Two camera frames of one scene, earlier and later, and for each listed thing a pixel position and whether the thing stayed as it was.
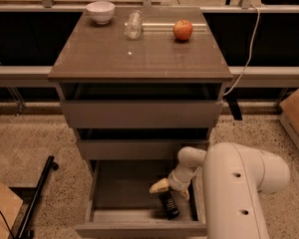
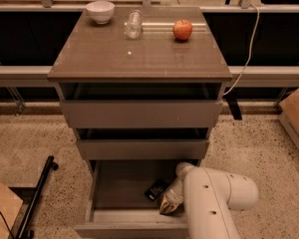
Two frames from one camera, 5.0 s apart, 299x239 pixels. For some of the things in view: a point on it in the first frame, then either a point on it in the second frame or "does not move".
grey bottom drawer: (122, 205) does not move
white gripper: (177, 179) -> (172, 195)
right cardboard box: (294, 115) does not move
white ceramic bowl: (101, 11) does not move
